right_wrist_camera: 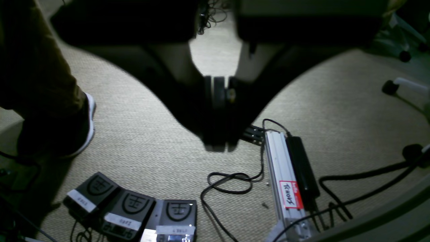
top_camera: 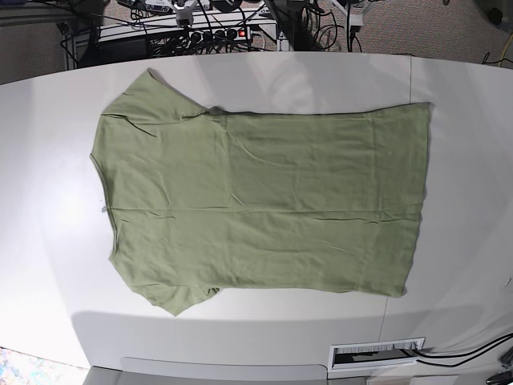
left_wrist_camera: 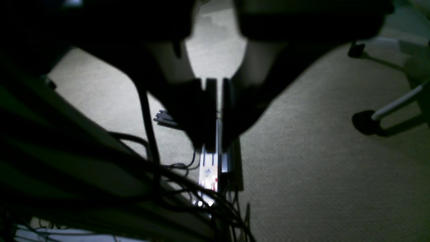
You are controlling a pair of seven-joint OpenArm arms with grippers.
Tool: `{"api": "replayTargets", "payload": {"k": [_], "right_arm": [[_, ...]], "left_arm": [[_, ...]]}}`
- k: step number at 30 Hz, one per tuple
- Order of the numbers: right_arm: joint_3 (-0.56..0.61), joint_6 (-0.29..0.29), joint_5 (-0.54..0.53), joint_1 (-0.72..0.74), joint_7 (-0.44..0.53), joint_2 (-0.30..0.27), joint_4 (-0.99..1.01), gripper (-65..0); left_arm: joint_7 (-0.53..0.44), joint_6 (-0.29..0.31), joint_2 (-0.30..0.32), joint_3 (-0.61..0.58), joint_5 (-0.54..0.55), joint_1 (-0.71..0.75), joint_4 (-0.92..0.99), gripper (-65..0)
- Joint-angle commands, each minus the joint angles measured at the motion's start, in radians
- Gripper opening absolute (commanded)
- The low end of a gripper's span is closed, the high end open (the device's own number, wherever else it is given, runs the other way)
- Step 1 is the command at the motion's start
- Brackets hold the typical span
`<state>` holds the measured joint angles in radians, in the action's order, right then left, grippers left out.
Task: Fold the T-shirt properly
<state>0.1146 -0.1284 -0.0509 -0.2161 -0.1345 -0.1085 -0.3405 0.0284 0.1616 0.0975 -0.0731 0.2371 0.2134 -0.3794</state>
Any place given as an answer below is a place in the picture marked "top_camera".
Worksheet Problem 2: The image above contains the green T-shirt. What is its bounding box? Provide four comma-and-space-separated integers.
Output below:
91, 71, 431, 315

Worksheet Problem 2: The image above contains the black power strip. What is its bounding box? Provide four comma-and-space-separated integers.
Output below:
178, 26, 252, 44

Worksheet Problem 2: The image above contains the white table leg frame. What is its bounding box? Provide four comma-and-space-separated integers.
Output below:
258, 0, 293, 52

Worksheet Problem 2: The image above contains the table cable grommet slot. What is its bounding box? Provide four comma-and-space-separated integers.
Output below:
328, 337, 426, 372

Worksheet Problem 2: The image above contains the black cable pair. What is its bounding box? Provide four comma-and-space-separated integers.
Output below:
402, 333, 513, 367

